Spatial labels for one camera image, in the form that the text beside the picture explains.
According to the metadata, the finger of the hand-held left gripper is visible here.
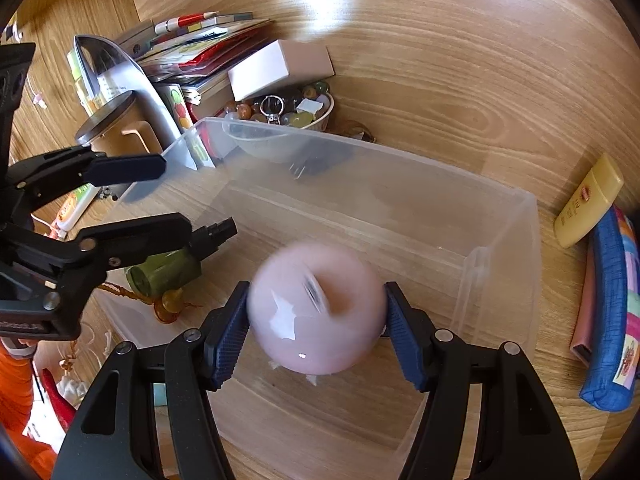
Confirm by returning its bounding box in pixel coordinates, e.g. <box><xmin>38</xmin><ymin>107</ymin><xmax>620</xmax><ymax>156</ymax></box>
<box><xmin>30</xmin><ymin>212</ymin><xmax>194</xmax><ymax>306</ymax></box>
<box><xmin>9</xmin><ymin>146</ymin><xmax>167</xmax><ymax>211</ymax></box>

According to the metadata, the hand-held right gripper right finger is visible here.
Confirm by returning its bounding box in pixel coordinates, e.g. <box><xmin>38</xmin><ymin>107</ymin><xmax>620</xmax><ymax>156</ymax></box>
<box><xmin>383</xmin><ymin>281</ymin><xmax>582</xmax><ymax>480</ymax></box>

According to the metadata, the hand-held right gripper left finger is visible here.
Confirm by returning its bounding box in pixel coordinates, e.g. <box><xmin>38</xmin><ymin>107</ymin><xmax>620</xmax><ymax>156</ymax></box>
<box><xmin>50</xmin><ymin>280</ymin><xmax>252</xmax><ymax>480</ymax></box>

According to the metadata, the green spray bottle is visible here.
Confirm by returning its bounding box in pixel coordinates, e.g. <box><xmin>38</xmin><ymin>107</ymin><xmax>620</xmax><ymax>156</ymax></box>
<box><xmin>125</xmin><ymin>217</ymin><xmax>239</xmax><ymax>297</ymax></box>

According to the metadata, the pink round piggy bank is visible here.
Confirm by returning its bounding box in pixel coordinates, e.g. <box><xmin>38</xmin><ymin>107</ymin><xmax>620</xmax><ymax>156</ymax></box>
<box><xmin>247</xmin><ymin>240</ymin><xmax>389</xmax><ymax>377</ymax></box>

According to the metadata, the clear plastic storage bin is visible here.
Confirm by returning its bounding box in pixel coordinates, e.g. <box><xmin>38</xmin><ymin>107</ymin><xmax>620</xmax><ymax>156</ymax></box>
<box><xmin>92</xmin><ymin>116</ymin><xmax>544</xmax><ymax>480</ymax></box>

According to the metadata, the person's left forearm orange sleeve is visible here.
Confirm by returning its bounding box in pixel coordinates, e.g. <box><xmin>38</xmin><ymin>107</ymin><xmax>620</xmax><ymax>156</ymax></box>
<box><xmin>0</xmin><ymin>342</ymin><xmax>57</xmax><ymax>480</ymax></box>

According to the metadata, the tan mug with dark lid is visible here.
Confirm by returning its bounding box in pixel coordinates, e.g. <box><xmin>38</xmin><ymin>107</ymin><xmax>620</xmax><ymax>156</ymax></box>
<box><xmin>74</xmin><ymin>91</ymin><xmax>167</xmax><ymax>161</ymax></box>

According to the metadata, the orange green snack packet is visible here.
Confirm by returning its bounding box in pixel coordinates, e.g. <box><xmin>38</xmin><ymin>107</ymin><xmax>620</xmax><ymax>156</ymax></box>
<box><xmin>54</xmin><ymin>182</ymin><xmax>97</xmax><ymax>235</ymax></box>

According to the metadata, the fruit print sticker book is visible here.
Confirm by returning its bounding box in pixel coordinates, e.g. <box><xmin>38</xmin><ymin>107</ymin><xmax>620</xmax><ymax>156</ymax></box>
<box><xmin>159</xmin><ymin>83</ymin><xmax>194</xmax><ymax>134</ymax></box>

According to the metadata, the silver curved metal stand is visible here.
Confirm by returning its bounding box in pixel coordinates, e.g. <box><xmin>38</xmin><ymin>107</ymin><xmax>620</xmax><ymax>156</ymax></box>
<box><xmin>74</xmin><ymin>34</ymin><xmax>184</xmax><ymax>155</ymax></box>

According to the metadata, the pale green bottle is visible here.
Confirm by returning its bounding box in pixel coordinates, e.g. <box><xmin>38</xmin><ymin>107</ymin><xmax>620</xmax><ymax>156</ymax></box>
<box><xmin>67</xmin><ymin>50</ymin><xmax>102</xmax><ymax>117</ymax></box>

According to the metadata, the pile of stone beads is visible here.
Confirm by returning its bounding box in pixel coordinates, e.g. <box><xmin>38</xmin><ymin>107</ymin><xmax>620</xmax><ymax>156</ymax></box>
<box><xmin>223</xmin><ymin>80</ymin><xmax>331</xmax><ymax>127</ymax></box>

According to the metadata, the stack of booklets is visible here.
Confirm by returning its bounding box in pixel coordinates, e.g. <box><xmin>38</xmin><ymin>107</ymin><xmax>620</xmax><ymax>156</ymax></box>
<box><xmin>134</xmin><ymin>19</ymin><xmax>275</xmax><ymax>111</ymax></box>

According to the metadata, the red and white pen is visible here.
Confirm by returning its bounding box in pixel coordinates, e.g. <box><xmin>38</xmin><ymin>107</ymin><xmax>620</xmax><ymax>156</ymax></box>
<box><xmin>154</xmin><ymin>10</ymin><xmax>221</xmax><ymax>36</ymax></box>

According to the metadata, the small brown cardboard box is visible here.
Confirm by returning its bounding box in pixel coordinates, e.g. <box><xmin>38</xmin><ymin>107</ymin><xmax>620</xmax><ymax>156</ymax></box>
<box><xmin>228</xmin><ymin>40</ymin><xmax>335</xmax><ymax>103</ymax></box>

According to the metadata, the notebook with coloured tabs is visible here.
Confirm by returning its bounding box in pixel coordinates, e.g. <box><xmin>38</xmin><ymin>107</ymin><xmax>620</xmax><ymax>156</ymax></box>
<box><xmin>180</xmin><ymin>13</ymin><xmax>254</xmax><ymax>32</ymax></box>

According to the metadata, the pink flat case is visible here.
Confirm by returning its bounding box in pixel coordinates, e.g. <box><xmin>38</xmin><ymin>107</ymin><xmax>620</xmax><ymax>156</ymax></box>
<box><xmin>570</xmin><ymin>247</ymin><xmax>599</xmax><ymax>367</ymax></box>

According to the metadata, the white ceramic bowl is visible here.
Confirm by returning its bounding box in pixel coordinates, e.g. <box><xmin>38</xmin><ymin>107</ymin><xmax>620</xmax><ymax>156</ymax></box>
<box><xmin>222</xmin><ymin>91</ymin><xmax>335</xmax><ymax>134</ymax></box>

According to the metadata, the blue patchwork pencil case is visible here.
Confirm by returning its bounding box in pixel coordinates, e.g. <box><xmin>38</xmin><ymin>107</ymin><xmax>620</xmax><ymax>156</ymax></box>
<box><xmin>579</xmin><ymin>205</ymin><xmax>640</xmax><ymax>414</ymax></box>

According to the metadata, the yellow cream tube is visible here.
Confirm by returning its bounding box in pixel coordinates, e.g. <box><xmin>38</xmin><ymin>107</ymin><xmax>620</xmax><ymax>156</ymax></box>
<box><xmin>553</xmin><ymin>153</ymin><xmax>625</xmax><ymax>250</ymax></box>

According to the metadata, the white cable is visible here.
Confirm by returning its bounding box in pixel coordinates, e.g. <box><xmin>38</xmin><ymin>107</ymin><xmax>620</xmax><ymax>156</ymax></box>
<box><xmin>26</xmin><ymin>66</ymin><xmax>52</xmax><ymax>110</ymax></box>

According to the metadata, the metal key ring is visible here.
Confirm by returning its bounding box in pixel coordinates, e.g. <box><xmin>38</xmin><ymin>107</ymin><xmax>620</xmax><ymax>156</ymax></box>
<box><xmin>260</xmin><ymin>95</ymin><xmax>286</xmax><ymax>125</ymax></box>

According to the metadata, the brown keychain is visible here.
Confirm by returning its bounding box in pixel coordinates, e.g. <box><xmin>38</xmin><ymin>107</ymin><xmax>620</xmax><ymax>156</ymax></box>
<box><xmin>344</xmin><ymin>120</ymin><xmax>377</xmax><ymax>144</ymax></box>

